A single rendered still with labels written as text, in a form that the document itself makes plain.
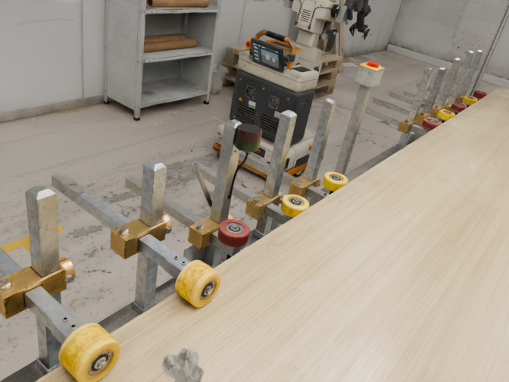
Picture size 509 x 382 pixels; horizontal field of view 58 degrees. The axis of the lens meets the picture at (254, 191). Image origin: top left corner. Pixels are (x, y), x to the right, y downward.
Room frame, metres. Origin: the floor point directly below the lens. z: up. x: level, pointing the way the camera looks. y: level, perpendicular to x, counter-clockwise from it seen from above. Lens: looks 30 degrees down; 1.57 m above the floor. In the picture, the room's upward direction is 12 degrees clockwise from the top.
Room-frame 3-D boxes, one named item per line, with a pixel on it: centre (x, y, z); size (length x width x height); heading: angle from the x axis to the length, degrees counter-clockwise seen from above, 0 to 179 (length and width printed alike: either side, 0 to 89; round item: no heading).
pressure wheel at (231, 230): (0.97, 0.03, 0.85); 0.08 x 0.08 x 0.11
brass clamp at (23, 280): (0.60, 0.36, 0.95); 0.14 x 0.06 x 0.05; 148
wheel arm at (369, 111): (2.33, -0.63, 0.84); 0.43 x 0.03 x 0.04; 58
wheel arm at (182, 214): (1.07, 0.20, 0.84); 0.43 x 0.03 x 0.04; 58
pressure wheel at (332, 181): (1.38, -0.26, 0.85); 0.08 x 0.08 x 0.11
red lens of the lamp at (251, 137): (1.02, 0.04, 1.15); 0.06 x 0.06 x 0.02
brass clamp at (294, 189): (1.45, -0.17, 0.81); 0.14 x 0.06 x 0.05; 148
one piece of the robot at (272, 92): (3.20, 0.00, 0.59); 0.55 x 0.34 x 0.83; 57
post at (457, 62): (2.74, -0.99, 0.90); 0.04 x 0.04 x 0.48; 58
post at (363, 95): (1.69, -0.33, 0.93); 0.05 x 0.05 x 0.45; 58
